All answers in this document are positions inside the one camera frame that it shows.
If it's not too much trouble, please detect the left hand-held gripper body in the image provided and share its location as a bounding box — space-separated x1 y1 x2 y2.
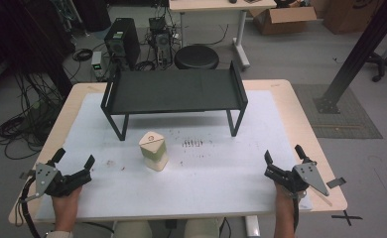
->
18 161 93 203

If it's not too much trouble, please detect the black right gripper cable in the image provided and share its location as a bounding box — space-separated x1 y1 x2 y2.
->
292 197 301 233

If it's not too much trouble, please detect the black round stool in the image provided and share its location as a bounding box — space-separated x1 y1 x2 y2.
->
173 44 220 70

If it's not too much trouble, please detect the tangle of black floor cables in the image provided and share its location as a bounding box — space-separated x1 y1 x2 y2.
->
0 70 65 161

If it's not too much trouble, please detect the white desk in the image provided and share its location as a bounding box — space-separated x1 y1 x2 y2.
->
168 0 279 70

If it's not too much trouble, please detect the person's left hand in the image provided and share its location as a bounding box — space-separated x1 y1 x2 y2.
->
51 185 83 232

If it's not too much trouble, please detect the person's leg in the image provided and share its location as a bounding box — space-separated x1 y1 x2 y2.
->
112 220 154 238
183 217 225 238

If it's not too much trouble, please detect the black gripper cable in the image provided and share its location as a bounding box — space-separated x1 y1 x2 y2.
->
18 178 43 238
292 197 301 233

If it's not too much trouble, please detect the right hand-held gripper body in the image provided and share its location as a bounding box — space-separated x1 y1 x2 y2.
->
264 161 347 197

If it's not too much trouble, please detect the black metal frame beam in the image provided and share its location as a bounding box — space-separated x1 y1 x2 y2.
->
313 0 387 115

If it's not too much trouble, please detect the black office chair base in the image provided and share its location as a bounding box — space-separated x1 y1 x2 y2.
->
365 51 387 83

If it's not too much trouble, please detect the black computer tower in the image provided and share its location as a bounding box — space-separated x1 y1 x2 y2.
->
103 17 142 68

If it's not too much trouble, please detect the beige and green box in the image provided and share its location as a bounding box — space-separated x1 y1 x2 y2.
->
138 131 170 173

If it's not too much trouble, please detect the coiled black cable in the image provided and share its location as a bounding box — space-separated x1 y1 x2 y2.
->
71 48 94 62

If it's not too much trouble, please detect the white table mat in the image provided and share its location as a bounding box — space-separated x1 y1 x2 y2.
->
35 89 314 222

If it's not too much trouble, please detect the open cardboard box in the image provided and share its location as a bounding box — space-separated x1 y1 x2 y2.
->
248 5 318 37

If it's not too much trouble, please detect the black metal shelf rack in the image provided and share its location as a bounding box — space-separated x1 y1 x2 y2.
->
99 59 249 142

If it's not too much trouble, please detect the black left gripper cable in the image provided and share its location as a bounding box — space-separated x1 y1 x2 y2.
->
18 178 43 238

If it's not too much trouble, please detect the grey floor mat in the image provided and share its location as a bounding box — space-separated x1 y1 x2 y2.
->
292 82 384 140

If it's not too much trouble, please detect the open-frame computer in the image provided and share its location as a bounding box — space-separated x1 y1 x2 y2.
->
147 16 175 69

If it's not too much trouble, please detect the person's right hand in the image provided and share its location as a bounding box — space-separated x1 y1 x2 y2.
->
274 182 307 213

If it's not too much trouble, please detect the person's left leg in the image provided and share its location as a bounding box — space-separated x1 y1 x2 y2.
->
112 220 154 238

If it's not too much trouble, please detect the large cardboard box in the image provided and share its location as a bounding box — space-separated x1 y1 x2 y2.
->
322 0 387 35

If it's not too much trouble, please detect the small white power unit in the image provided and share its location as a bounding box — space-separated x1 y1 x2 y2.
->
90 51 104 79

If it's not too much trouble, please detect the person's right leg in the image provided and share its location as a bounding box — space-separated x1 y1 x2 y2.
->
183 217 225 238

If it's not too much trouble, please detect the white table leg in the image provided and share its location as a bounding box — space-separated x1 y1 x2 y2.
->
244 214 261 238

